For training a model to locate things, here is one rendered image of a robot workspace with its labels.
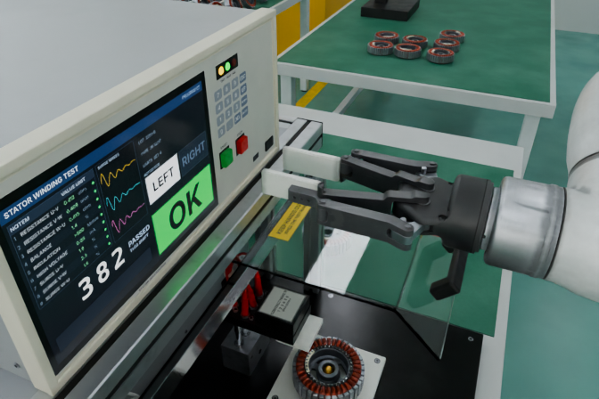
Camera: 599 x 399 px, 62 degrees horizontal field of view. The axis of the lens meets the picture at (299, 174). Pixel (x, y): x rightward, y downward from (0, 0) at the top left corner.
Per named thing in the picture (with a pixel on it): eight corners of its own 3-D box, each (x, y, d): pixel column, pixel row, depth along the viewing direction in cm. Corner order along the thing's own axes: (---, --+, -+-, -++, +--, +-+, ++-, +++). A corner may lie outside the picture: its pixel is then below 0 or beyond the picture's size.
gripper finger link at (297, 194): (335, 206, 53) (325, 222, 50) (291, 195, 54) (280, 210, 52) (336, 194, 52) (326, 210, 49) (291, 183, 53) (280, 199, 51)
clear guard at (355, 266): (467, 234, 75) (475, 202, 72) (439, 362, 56) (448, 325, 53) (270, 187, 86) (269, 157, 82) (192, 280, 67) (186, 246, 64)
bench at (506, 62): (525, 100, 357) (554, -10, 316) (507, 266, 213) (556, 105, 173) (374, 77, 393) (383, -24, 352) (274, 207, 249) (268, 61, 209)
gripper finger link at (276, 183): (323, 204, 54) (320, 207, 53) (265, 190, 56) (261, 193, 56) (324, 181, 52) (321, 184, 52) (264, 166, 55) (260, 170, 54)
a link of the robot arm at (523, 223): (539, 240, 54) (481, 226, 56) (563, 168, 49) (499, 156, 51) (537, 299, 47) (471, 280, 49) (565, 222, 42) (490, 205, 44)
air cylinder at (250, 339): (270, 341, 87) (269, 320, 84) (250, 377, 81) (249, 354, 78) (244, 332, 89) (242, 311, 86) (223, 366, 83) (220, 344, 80)
